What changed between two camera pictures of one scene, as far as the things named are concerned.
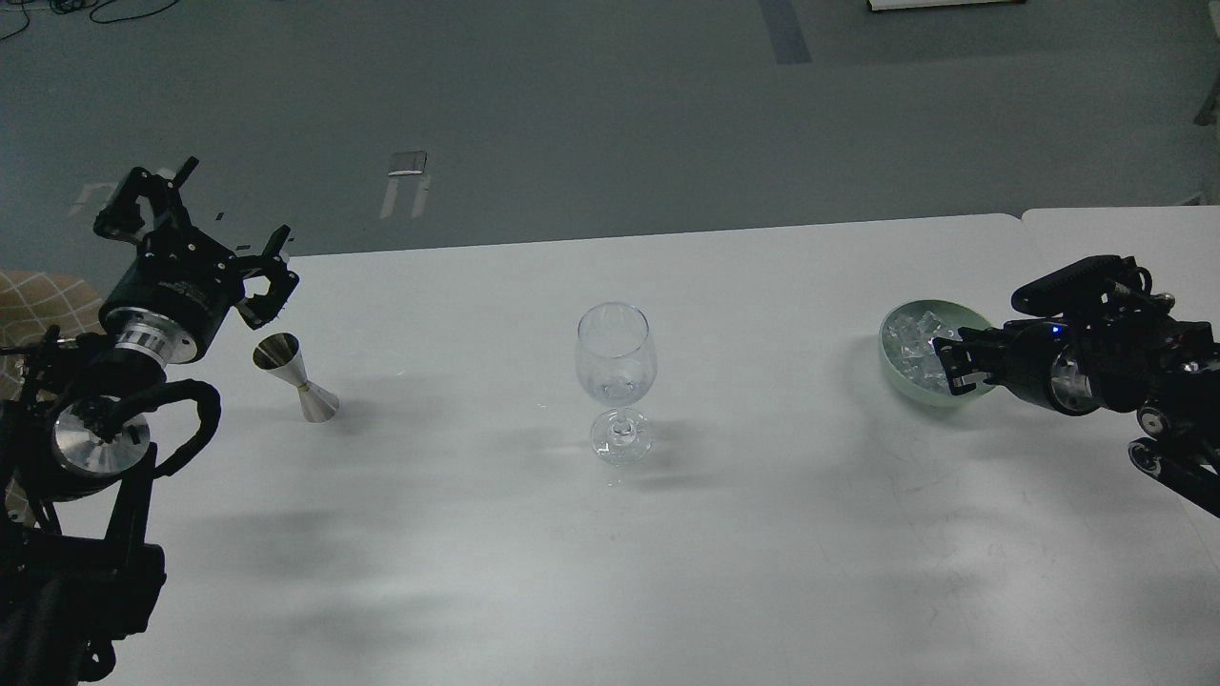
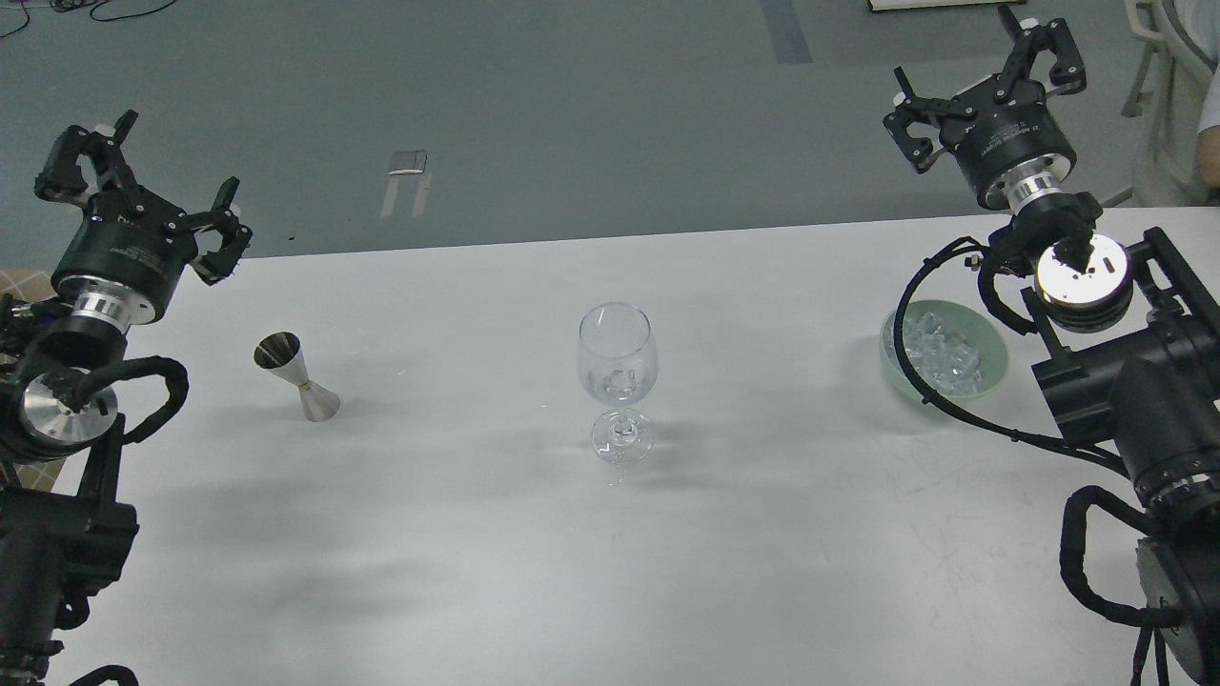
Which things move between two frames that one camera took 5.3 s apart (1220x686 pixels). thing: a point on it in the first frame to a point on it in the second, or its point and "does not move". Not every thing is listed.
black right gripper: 1046,361 to 1013,151
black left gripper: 172,295 to 123,265
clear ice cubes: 908,341 does not move
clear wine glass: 615,353 does not move
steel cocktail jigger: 280,354 does not move
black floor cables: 71,6 does not move
